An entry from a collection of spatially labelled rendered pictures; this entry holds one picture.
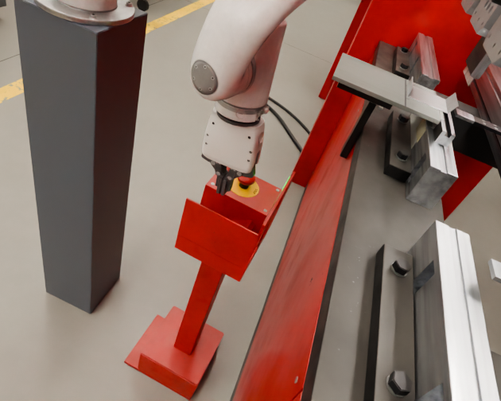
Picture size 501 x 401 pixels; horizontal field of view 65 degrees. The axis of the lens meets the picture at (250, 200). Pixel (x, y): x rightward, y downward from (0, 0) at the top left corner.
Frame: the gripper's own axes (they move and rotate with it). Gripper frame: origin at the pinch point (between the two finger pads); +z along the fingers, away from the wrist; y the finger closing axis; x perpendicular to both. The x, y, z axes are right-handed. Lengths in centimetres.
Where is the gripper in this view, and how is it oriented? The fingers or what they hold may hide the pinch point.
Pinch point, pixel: (224, 183)
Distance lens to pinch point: 75.9
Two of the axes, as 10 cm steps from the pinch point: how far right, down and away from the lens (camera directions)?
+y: -9.1, -3.9, 1.6
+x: -3.7, 5.5, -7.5
